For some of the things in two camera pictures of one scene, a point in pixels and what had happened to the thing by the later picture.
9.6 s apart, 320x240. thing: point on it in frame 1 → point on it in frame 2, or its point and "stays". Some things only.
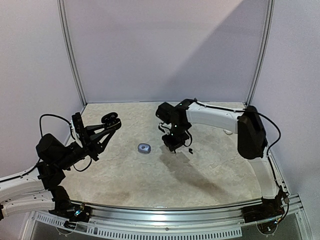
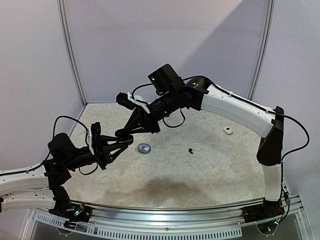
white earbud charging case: (227, 132) stays
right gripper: (172, 144) → (145, 121)
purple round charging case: (144, 148) stays
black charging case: (111, 120) → (123, 136)
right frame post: (268, 27) stays
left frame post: (60, 6) stays
